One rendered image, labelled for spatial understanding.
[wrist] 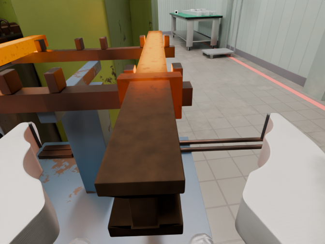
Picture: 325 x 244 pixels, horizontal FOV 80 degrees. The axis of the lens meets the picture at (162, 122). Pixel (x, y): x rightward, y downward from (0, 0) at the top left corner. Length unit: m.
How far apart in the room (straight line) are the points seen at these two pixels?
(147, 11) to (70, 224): 0.91
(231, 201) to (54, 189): 1.08
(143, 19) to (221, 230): 1.16
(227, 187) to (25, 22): 1.31
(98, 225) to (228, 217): 0.98
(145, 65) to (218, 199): 1.21
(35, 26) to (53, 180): 0.44
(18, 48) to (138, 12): 0.73
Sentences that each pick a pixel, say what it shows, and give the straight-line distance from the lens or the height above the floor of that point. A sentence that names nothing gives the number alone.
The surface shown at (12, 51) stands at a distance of 0.41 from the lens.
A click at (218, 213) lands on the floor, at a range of 1.29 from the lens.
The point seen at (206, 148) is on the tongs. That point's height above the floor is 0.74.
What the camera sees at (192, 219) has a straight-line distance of 0.38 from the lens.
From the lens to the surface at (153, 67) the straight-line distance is 0.19.
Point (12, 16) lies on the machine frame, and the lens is 1.16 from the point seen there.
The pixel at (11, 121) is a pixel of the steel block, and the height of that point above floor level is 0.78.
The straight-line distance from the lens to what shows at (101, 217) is 0.40.
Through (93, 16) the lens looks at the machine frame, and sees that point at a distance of 0.65.
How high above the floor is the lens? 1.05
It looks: 31 degrees down
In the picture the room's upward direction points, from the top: 2 degrees counter-clockwise
